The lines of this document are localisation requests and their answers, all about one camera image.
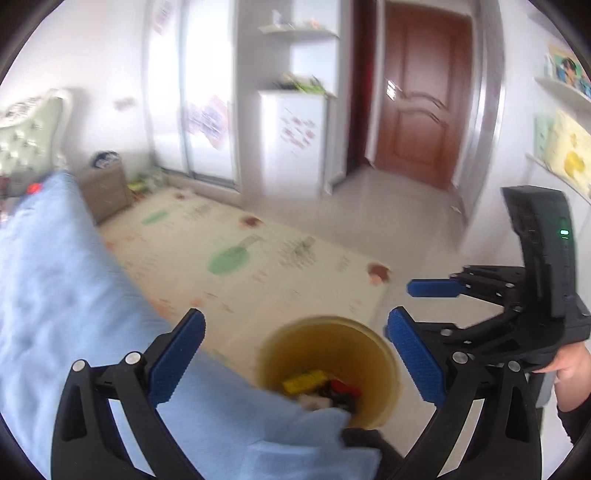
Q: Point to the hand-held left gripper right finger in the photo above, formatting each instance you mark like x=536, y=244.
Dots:
x=415, y=355

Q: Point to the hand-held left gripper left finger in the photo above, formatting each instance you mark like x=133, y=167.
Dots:
x=180, y=355

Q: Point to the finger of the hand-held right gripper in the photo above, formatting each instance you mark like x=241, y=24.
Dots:
x=434, y=288
x=480, y=334

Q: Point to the yellow plastic bin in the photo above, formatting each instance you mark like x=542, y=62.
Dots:
x=323, y=341

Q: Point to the yellow drink carton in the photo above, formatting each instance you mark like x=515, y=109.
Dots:
x=304, y=382

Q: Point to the person's right forearm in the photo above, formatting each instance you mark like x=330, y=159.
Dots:
x=577, y=424

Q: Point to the person's right hand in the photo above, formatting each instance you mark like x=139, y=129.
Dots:
x=572, y=374

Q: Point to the orange knitted hat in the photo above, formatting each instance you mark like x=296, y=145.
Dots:
x=345, y=388

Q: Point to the yellow picture book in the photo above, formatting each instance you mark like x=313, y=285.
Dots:
x=572, y=152

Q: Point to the pale green picture book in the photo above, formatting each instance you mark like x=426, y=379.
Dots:
x=543, y=136

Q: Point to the printed play mat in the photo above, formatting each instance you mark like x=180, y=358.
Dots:
x=207, y=230

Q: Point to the light blue blanket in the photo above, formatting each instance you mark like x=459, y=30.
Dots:
x=55, y=277

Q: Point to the yellow green toy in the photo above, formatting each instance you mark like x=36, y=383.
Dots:
x=137, y=187

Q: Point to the green toy box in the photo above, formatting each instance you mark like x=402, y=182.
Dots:
x=153, y=179

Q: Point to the grey nightstand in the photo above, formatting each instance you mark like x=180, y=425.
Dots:
x=104, y=191

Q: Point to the brown wooden door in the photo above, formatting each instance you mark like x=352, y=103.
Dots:
x=415, y=101

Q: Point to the colourful picture book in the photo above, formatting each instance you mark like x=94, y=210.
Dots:
x=568, y=69

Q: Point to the white cabinet with stickers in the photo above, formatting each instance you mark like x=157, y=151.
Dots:
x=291, y=152

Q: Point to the dark item on nightstand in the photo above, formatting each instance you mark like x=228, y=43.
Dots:
x=105, y=159

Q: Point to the clutter atop white cabinet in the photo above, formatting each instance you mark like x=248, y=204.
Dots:
x=304, y=85

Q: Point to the green tufted headboard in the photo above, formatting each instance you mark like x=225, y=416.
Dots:
x=32, y=134

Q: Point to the white sliding wardrobe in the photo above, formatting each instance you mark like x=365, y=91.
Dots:
x=203, y=69

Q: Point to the white corner shelf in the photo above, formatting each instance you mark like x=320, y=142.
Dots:
x=300, y=31

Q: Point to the white wall shelf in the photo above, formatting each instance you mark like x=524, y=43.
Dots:
x=538, y=161
x=563, y=87

